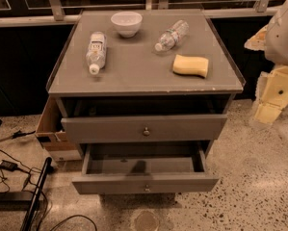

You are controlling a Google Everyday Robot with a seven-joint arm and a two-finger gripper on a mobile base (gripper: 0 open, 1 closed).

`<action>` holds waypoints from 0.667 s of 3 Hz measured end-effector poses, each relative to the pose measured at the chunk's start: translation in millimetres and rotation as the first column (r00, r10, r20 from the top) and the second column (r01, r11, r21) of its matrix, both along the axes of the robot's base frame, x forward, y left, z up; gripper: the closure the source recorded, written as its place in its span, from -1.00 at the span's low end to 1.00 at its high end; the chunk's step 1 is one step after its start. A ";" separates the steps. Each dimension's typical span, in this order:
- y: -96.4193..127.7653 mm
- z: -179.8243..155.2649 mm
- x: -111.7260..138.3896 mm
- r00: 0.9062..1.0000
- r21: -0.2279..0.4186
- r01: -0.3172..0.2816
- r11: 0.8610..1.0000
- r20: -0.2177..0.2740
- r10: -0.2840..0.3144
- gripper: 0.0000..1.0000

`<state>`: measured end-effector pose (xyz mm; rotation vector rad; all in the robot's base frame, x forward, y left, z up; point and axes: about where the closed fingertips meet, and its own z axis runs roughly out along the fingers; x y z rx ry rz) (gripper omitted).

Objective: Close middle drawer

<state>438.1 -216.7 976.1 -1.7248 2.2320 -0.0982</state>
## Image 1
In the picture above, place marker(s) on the grey drawer cabinet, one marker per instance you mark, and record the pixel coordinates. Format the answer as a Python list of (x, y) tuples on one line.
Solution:
[(134, 68)]

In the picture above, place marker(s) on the yellow sponge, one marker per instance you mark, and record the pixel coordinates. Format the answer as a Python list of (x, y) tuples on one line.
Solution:
[(190, 66)]

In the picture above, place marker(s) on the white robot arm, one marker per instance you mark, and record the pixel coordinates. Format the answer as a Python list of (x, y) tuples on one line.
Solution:
[(272, 39)]

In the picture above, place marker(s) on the clear bottle white label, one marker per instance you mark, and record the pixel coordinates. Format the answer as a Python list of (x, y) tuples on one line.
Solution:
[(96, 53)]

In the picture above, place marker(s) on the metal window railing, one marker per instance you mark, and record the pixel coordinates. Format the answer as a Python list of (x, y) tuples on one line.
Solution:
[(143, 7)]

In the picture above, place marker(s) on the cardboard box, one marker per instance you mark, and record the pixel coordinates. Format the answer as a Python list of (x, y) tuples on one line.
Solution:
[(52, 136)]

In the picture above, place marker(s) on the black pole stand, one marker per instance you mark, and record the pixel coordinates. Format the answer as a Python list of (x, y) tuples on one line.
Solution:
[(33, 204)]

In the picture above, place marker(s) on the black power adapter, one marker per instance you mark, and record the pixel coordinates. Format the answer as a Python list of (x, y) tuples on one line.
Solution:
[(7, 165)]

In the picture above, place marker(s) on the clear crumpled plastic bottle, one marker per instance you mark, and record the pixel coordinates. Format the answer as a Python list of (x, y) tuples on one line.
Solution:
[(172, 36)]

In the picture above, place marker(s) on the grey drawer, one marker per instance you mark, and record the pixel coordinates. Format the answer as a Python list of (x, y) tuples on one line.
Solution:
[(144, 118), (149, 167)]

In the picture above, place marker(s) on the white ceramic bowl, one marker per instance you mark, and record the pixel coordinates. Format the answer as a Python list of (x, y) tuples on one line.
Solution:
[(127, 24)]

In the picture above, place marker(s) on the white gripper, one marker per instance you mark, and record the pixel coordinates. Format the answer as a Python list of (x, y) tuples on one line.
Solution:
[(283, 40)]

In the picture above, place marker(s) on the grey top drawer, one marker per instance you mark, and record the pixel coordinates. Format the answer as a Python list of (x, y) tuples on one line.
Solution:
[(144, 118)]

